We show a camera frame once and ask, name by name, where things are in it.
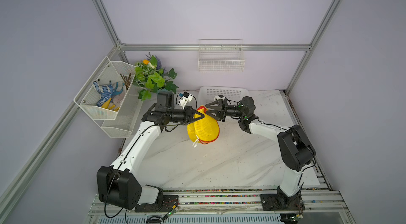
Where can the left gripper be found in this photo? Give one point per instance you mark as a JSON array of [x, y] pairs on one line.
[[189, 114]]

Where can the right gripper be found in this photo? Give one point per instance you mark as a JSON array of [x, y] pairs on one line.
[[223, 106]]

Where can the yellow mesh laundry bag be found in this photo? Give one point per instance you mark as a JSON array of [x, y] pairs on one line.
[[204, 131]]

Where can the teal garden rake yellow handle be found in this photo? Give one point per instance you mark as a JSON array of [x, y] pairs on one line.
[[119, 88]]

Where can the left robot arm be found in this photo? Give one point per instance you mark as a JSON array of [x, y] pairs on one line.
[[117, 184]]

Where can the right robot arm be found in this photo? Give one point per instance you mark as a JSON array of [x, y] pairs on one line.
[[296, 150]]

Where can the white plastic basket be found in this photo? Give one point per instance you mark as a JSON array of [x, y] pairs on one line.
[[207, 94]]

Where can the artificial green plant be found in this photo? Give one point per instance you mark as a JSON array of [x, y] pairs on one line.
[[151, 77]]

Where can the brown twigs in shelf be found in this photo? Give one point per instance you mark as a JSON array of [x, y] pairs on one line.
[[127, 79]]

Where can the white cloth in shelf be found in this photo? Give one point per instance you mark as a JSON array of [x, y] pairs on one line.
[[118, 100]]

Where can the white mesh corner shelf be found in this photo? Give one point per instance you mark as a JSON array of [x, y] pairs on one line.
[[115, 124]]

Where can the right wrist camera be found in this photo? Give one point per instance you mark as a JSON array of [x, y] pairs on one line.
[[219, 97]]

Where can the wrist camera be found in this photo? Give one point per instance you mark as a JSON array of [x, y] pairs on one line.
[[185, 98], [219, 97]]

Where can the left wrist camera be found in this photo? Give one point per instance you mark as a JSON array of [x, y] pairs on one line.
[[185, 98]]

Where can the white wire wall basket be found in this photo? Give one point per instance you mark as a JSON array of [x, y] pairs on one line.
[[220, 55]]

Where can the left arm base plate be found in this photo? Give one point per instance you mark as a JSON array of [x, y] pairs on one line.
[[164, 203]]

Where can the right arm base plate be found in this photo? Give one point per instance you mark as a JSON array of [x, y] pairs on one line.
[[280, 202]]

